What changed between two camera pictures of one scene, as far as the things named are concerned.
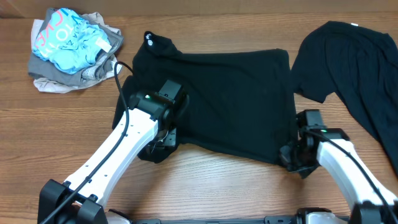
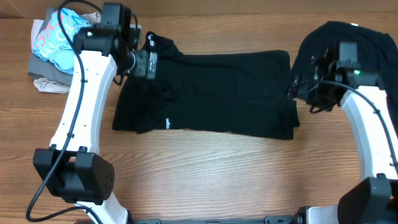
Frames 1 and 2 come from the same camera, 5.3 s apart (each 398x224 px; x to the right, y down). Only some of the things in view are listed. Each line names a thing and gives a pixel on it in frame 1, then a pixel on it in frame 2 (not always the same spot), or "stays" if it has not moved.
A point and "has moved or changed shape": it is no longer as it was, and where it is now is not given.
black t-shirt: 239,104 has moved or changed shape
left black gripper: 171,137 to 141,70
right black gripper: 284,154 to 328,104
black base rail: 268,219 stays
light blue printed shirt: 69,43 stays
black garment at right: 359,62 stays
